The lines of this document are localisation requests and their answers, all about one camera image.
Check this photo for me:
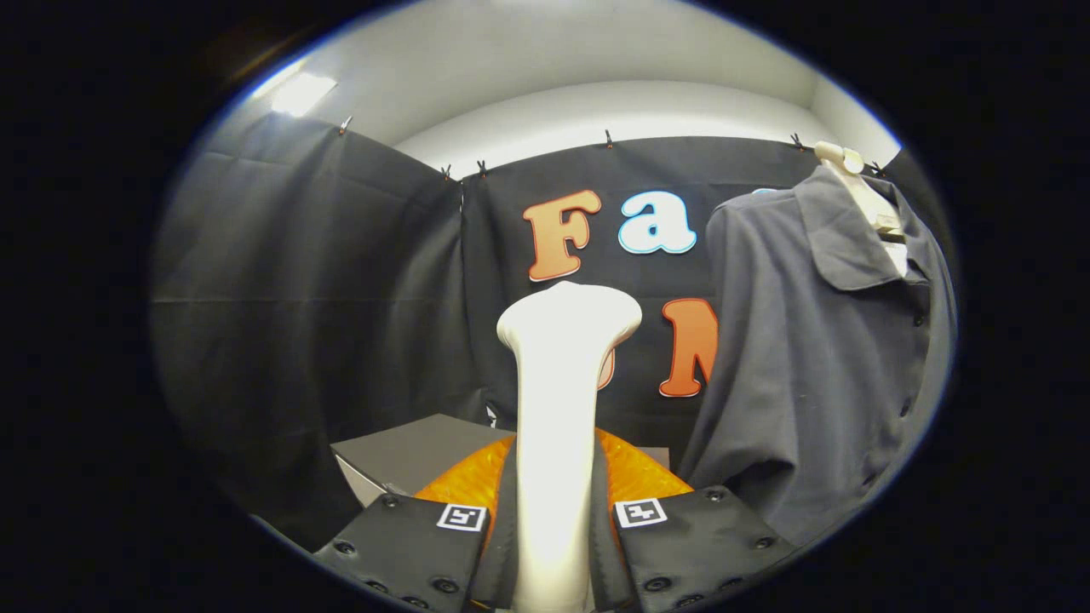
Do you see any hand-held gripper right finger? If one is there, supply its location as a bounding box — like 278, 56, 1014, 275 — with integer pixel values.
588, 428, 799, 613

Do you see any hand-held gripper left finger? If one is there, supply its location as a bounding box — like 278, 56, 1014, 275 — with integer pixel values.
312, 434, 519, 613

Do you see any white garment steamer head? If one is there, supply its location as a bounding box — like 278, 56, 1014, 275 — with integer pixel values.
496, 281, 644, 613

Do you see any dark grey button shirt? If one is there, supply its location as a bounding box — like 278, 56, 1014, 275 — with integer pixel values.
677, 165, 955, 547

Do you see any grey drawer cabinet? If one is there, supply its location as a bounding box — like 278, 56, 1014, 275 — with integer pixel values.
330, 413, 671, 509

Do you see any black backdrop cloth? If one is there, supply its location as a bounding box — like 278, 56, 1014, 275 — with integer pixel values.
149, 111, 959, 554

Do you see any small ceiling light panel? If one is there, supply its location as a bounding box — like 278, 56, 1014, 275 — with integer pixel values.
269, 72, 339, 118

